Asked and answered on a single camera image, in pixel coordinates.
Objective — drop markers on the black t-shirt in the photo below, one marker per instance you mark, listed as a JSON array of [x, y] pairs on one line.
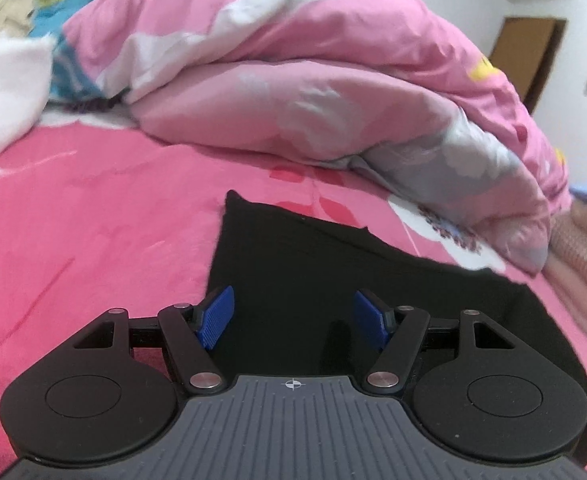
[[298, 270]]

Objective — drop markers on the pale pink folded cloth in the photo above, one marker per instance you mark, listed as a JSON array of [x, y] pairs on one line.
[[573, 305]]

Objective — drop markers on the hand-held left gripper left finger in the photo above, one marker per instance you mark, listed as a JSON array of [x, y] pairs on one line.
[[218, 319]]

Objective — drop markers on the pink and blue duvet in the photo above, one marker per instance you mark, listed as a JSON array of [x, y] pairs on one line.
[[298, 70]]

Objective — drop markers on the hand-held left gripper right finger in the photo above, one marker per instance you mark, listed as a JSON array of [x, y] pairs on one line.
[[371, 321]]

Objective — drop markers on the pink floral blanket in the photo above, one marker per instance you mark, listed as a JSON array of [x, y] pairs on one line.
[[98, 200]]

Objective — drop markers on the brown wooden door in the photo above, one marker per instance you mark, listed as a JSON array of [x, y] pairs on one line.
[[528, 60]]

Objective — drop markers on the pink checked knit sweater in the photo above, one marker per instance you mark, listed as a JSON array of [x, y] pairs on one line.
[[586, 260]]

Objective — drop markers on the white cloth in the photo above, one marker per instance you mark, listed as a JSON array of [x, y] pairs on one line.
[[3, 95]]

